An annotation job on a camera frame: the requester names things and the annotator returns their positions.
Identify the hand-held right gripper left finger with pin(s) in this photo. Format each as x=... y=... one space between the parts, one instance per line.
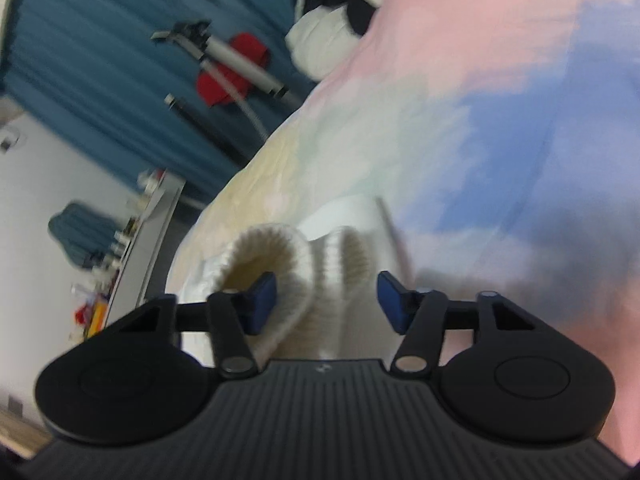
x=262 y=305

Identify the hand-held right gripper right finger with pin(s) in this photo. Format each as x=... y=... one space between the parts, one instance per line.
x=392 y=302

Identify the pile of clothes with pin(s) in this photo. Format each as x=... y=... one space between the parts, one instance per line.
x=320 y=45

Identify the white dresser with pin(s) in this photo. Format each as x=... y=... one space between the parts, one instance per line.
x=150 y=240

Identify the white tissue box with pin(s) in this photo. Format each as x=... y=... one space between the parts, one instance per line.
x=150 y=182

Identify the orange box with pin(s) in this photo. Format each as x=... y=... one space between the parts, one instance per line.
x=96 y=320

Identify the wavy mirror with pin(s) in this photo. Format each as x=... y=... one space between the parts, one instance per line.
x=80 y=235

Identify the pastel tie-dye blanket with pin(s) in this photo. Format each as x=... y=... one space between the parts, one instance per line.
x=500 y=110

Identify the red cloth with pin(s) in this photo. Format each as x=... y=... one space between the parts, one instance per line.
x=250 y=47

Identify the black garment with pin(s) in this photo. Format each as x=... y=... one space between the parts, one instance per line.
x=360 y=15

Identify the dark wall socket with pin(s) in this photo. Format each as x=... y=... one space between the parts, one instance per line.
x=7 y=141

